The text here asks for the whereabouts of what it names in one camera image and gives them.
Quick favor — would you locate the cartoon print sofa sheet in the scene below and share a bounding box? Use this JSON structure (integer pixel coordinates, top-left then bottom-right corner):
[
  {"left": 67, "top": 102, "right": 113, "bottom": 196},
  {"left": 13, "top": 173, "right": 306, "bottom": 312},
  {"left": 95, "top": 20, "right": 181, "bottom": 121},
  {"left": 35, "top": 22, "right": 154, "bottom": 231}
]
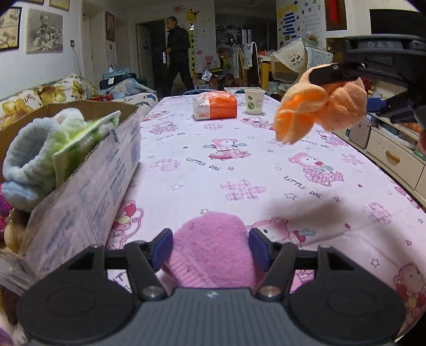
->
[{"left": 110, "top": 90, "right": 159, "bottom": 117}]

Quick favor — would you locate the white paper cup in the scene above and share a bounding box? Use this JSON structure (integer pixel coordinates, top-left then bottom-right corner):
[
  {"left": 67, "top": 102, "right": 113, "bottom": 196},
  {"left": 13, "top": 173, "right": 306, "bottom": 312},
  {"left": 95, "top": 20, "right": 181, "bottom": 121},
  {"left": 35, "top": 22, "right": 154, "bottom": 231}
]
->
[{"left": 244, "top": 88, "right": 265, "bottom": 115}]

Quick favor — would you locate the black framed wall picture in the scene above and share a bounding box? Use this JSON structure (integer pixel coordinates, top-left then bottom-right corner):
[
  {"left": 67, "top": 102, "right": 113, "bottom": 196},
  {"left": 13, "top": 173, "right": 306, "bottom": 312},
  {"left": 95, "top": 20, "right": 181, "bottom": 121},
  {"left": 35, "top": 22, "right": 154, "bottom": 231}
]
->
[{"left": 0, "top": 7, "right": 22, "bottom": 50}]

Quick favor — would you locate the pink knitted sock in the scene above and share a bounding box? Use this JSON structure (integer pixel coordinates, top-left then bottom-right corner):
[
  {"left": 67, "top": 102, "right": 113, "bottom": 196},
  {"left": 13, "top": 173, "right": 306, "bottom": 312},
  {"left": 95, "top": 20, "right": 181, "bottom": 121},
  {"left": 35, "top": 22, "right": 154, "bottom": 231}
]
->
[{"left": 163, "top": 213, "right": 264, "bottom": 290}]

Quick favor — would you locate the orange knitted hat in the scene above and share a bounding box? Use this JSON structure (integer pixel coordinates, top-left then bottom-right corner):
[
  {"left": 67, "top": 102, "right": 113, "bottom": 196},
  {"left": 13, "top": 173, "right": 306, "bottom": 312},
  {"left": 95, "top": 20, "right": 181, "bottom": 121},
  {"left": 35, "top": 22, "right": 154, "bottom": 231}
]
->
[{"left": 273, "top": 66, "right": 368, "bottom": 145}]

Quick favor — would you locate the light blue fluffy sock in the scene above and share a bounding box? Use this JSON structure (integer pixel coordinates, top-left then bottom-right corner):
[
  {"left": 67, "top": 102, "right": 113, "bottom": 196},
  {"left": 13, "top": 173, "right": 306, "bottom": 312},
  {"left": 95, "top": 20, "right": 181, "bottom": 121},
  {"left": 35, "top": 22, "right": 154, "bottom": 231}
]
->
[{"left": 3, "top": 118, "right": 62, "bottom": 212}]

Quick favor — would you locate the yellow floral sofa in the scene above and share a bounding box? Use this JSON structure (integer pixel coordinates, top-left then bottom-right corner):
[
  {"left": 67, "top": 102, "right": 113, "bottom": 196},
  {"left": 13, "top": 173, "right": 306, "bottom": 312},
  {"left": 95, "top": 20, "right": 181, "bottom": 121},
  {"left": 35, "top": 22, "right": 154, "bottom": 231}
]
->
[{"left": 0, "top": 73, "right": 99, "bottom": 130}]

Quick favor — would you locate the pink bear print tablecloth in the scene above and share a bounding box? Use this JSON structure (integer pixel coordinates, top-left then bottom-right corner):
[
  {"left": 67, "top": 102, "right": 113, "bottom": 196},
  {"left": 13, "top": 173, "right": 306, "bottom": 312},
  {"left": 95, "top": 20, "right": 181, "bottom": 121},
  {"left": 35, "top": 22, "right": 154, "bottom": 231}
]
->
[{"left": 106, "top": 91, "right": 426, "bottom": 336}]

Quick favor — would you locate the yellow-green cloth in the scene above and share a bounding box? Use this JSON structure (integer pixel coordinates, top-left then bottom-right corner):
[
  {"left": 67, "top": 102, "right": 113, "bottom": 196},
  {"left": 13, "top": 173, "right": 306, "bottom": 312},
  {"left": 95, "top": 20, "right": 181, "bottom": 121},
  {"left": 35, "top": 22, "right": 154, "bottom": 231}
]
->
[{"left": 53, "top": 111, "right": 122, "bottom": 187}]

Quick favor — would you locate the blue striped wall chart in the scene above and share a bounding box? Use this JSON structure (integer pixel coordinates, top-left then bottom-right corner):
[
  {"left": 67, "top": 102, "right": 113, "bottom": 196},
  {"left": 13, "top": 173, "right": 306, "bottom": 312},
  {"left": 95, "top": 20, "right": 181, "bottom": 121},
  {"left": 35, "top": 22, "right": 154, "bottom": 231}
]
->
[{"left": 277, "top": 0, "right": 326, "bottom": 45}]

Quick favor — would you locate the giraffe height chart sticker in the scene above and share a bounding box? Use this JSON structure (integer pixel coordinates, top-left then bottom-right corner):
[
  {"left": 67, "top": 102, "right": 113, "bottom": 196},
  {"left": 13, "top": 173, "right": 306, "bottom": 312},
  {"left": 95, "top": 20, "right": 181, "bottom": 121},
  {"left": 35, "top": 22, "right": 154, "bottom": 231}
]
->
[{"left": 186, "top": 9, "right": 200, "bottom": 80}]

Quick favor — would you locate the red framed wall picture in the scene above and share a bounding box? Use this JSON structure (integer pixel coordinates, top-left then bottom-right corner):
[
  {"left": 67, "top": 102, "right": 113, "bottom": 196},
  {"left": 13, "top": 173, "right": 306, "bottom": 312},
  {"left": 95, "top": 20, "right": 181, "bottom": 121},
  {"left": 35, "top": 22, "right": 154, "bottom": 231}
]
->
[{"left": 105, "top": 11, "right": 116, "bottom": 42}]

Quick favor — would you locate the printed cardboard box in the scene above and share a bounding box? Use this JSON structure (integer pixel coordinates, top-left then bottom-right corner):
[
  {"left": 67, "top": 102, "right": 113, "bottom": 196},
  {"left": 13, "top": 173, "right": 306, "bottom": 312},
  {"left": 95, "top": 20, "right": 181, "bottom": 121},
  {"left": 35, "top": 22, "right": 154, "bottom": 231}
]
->
[{"left": 0, "top": 101, "right": 144, "bottom": 287}]

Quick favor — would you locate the orange white tissue pack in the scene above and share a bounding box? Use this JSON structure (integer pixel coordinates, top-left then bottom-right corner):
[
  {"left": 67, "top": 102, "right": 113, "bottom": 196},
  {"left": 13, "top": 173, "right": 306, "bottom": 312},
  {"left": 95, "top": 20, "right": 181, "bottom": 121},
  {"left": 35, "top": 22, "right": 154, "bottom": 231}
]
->
[{"left": 192, "top": 90, "right": 238, "bottom": 121}]

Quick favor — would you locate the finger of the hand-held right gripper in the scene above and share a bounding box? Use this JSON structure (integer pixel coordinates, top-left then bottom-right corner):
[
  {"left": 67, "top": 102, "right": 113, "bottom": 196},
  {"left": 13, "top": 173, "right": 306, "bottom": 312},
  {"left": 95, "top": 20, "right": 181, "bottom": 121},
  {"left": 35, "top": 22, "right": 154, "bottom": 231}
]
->
[
  {"left": 308, "top": 63, "right": 363, "bottom": 85},
  {"left": 379, "top": 91, "right": 420, "bottom": 123}
]

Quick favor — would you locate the grey cartoon duck drawing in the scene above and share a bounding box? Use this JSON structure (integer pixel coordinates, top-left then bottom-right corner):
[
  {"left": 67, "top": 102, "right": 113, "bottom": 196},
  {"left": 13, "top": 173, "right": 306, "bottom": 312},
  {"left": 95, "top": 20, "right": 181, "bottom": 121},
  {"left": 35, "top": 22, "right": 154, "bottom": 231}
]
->
[{"left": 27, "top": 8, "right": 64, "bottom": 54}]

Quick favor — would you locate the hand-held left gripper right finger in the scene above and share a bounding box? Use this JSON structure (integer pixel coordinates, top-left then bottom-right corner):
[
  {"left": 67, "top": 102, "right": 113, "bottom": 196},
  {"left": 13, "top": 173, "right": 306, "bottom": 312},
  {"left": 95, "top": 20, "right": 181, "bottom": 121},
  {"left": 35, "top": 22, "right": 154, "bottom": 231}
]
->
[{"left": 249, "top": 228, "right": 357, "bottom": 299}]

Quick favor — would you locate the wooden chair with lace cover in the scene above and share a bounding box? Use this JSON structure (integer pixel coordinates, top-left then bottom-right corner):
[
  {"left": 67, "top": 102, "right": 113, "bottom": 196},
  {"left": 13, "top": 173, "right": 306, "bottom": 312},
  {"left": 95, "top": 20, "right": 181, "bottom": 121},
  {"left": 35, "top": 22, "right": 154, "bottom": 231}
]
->
[{"left": 271, "top": 39, "right": 333, "bottom": 92}]

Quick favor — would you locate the cream sideboard cabinet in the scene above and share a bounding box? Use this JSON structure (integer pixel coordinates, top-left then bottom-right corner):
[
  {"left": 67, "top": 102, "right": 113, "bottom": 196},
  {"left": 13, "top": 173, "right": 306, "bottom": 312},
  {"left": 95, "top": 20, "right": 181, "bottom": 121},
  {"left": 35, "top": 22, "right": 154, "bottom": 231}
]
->
[{"left": 346, "top": 111, "right": 426, "bottom": 200}]

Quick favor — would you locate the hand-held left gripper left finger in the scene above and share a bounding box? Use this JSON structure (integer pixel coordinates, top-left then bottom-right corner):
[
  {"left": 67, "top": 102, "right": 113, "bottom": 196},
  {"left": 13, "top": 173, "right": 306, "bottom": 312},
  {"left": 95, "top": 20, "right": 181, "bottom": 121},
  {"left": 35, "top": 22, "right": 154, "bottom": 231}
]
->
[{"left": 68, "top": 229, "right": 174, "bottom": 300}]

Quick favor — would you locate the pile of folded clothes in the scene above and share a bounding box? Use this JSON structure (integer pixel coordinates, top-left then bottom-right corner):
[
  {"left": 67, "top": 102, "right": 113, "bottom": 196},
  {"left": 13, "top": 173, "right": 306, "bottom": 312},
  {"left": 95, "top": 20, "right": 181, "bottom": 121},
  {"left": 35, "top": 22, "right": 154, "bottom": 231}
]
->
[{"left": 99, "top": 68, "right": 149, "bottom": 97}]

